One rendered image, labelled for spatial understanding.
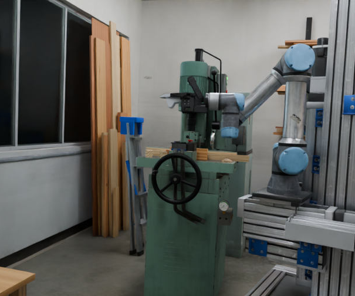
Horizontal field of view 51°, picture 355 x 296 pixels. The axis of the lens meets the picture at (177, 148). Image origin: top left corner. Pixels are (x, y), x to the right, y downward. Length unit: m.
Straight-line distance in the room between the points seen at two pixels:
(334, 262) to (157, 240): 1.02
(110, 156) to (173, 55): 1.83
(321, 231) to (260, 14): 3.56
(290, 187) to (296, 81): 0.47
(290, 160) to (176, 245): 1.04
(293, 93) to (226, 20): 3.31
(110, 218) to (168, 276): 1.44
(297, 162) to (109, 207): 2.43
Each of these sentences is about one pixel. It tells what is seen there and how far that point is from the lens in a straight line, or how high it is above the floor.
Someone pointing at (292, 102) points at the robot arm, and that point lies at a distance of 1.62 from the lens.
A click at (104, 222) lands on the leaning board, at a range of 3.71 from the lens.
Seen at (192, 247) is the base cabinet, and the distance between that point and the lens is 2.33.
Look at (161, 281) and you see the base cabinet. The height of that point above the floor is 0.14.
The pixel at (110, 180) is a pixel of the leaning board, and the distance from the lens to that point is 3.66.
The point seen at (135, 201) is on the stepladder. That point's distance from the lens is 3.18.
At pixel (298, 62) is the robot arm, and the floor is 1.38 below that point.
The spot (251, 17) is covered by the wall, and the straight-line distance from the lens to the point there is 4.82.
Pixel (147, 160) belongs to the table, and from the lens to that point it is 2.31.
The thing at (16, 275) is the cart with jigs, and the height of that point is 0.53.
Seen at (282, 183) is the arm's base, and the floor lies 0.87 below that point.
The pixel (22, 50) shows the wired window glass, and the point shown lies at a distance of 3.18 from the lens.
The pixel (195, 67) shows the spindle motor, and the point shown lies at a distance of 2.33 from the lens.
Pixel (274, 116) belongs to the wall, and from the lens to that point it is 4.61.
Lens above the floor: 1.11
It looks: 3 degrees down
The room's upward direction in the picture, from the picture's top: 3 degrees clockwise
